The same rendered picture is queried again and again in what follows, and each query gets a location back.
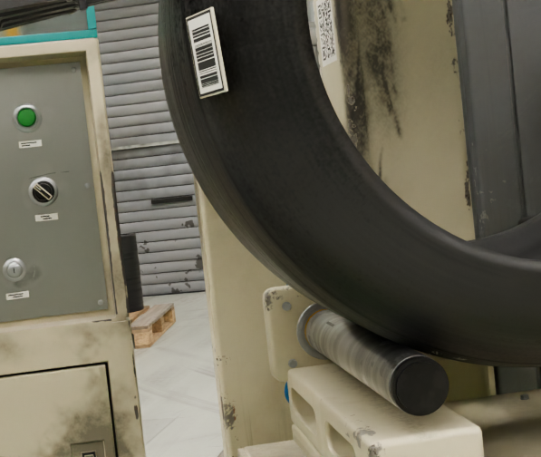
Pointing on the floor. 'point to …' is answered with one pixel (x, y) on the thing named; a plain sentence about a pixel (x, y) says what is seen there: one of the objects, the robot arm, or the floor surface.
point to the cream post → (408, 118)
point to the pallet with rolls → (141, 329)
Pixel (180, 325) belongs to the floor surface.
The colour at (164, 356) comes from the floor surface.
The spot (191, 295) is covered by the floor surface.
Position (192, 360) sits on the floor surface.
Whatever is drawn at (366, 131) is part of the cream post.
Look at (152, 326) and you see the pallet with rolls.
